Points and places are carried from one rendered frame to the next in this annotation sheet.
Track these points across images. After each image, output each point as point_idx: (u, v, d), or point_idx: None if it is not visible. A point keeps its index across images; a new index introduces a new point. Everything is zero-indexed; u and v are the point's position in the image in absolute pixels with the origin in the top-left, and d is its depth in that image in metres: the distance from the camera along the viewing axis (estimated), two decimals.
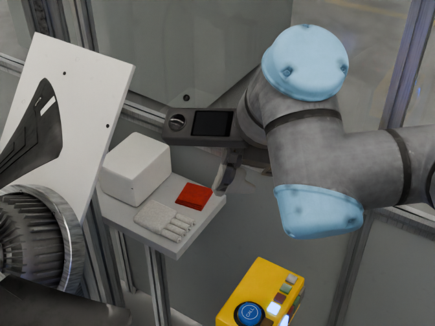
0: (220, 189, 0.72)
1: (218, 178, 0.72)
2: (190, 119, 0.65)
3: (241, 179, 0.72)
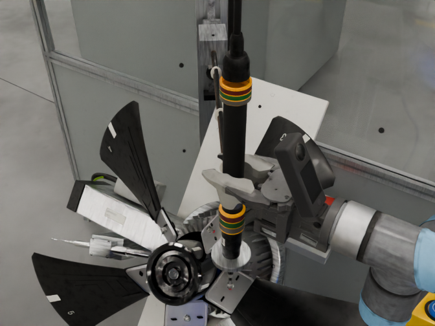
0: (227, 190, 0.74)
1: (238, 187, 0.74)
2: (305, 161, 0.70)
3: None
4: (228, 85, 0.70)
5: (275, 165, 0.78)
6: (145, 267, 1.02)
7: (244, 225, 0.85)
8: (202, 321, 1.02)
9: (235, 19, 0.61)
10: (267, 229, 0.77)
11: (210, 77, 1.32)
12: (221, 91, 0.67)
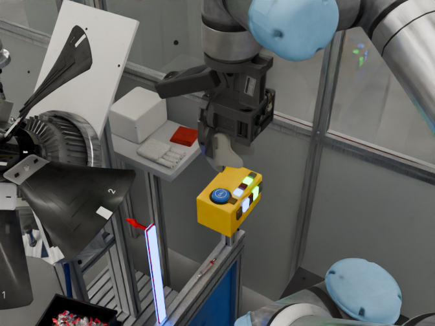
0: (206, 154, 0.74)
1: None
2: (182, 72, 0.73)
3: (225, 147, 0.73)
4: None
5: None
6: None
7: None
8: (11, 201, 1.20)
9: None
10: (250, 130, 0.68)
11: None
12: None
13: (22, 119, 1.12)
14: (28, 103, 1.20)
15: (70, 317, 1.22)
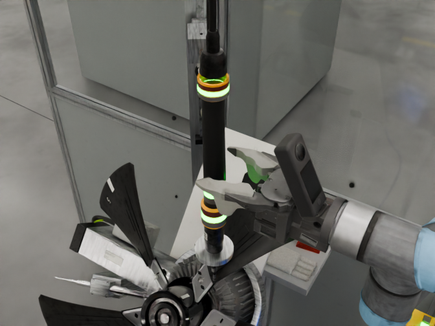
0: (227, 197, 0.73)
1: (237, 192, 0.73)
2: (305, 161, 0.70)
3: (240, 206, 0.76)
4: (206, 81, 0.71)
5: (279, 165, 0.78)
6: (163, 280, 1.12)
7: (226, 220, 0.86)
8: None
9: (210, 17, 0.63)
10: (267, 229, 0.77)
11: (198, 75, 1.34)
12: (199, 87, 0.69)
13: None
14: (239, 324, 1.11)
15: None
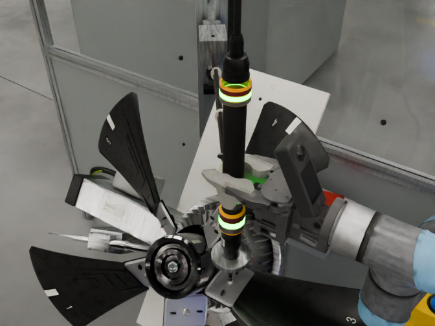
0: (227, 191, 0.74)
1: (238, 187, 0.74)
2: (305, 162, 0.70)
3: (240, 202, 0.76)
4: (228, 86, 0.70)
5: (275, 165, 0.78)
6: (171, 225, 0.98)
7: (244, 226, 0.85)
8: None
9: (235, 21, 0.61)
10: (267, 229, 0.78)
11: (210, 77, 1.33)
12: (221, 92, 0.67)
13: (230, 309, 0.93)
14: (258, 274, 0.97)
15: None
